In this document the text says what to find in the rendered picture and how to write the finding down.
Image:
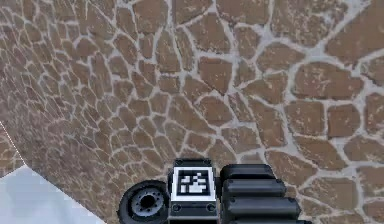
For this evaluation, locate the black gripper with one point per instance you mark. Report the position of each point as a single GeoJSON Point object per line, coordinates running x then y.
{"type": "Point", "coordinates": [145, 202]}

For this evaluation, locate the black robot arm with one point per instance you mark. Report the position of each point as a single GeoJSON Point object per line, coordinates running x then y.
{"type": "Point", "coordinates": [253, 200]}

